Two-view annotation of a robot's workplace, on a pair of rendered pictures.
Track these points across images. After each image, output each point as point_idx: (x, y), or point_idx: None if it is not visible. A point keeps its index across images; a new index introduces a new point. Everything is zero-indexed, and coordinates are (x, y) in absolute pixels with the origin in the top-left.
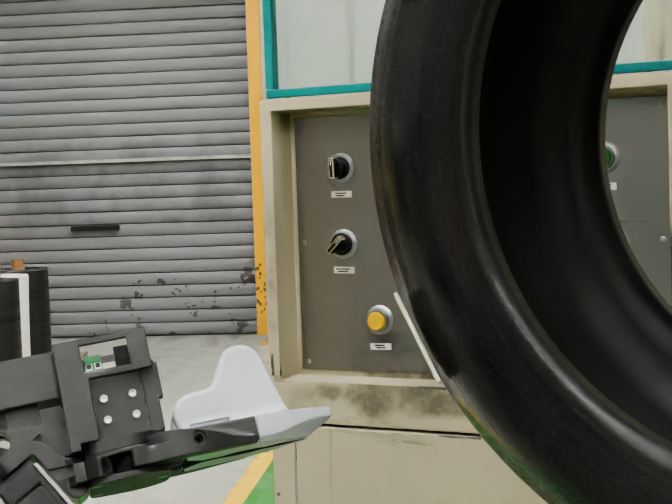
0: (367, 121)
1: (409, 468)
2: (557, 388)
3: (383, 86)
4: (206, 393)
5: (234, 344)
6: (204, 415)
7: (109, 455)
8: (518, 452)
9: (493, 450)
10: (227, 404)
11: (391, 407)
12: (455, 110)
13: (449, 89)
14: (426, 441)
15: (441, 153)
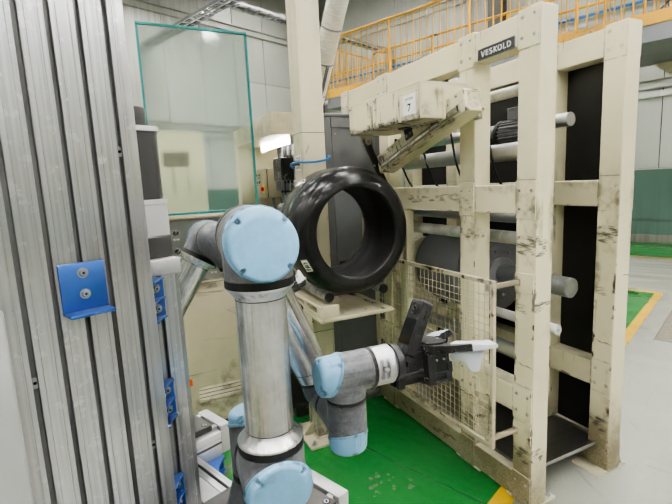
0: (182, 221)
1: (204, 301)
2: (329, 269)
3: (300, 229)
4: (298, 277)
5: None
6: (299, 280)
7: (296, 287)
8: (321, 279)
9: (314, 280)
10: (300, 278)
11: (198, 288)
12: (315, 233)
13: (314, 230)
14: (208, 294)
15: (313, 239)
